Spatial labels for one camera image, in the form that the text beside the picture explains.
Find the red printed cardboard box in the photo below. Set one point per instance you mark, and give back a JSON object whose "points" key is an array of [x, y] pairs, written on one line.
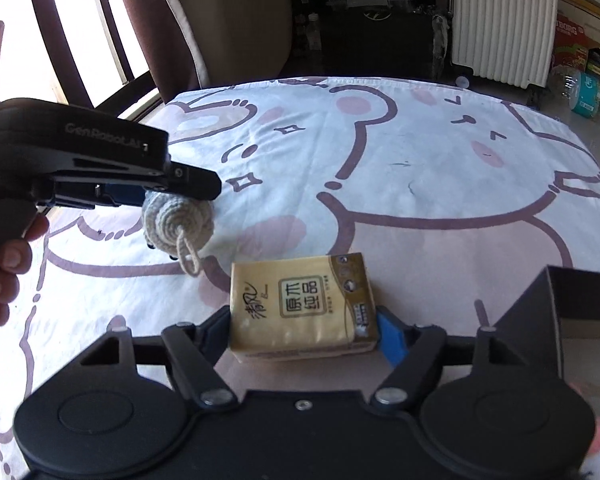
{"points": [[570, 40]]}

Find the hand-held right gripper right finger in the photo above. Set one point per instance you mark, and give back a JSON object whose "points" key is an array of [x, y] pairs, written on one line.
{"points": [[391, 335]]}

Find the black cardboard box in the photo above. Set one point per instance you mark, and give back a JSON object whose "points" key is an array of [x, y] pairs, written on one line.
{"points": [[580, 295]]}

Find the printed bear blanket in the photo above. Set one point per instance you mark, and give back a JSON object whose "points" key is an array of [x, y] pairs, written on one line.
{"points": [[380, 160]]}

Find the brown curtain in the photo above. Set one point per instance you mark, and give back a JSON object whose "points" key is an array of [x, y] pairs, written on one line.
{"points": [[150, 25]]}

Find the teal wrapped packet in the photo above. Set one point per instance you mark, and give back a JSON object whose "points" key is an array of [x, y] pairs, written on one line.
{"points": [[586, 94]]}

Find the clear plastic bottle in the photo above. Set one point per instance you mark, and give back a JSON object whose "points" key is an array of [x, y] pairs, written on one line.
{"points": [[566, 84]]}

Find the beige crocheted ball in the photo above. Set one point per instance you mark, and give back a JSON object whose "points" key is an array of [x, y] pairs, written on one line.
{"points": [[180, 222]]}

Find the person's left hand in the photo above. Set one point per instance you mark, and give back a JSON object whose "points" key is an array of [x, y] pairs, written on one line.
{"points": [[5, 285]]}

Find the white radiator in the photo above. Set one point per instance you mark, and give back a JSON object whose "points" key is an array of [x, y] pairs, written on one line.
{"points": [[505, 20]]}

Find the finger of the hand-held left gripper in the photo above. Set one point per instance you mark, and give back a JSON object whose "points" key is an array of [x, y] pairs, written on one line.
{"points": [[195, 180]]}

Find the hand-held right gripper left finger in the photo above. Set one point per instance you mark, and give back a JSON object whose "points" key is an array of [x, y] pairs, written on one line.
{"points": [[215, 332]]}

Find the yellow tissue packet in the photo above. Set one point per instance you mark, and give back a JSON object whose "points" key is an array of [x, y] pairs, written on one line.
{"points": [[300, 305]]}

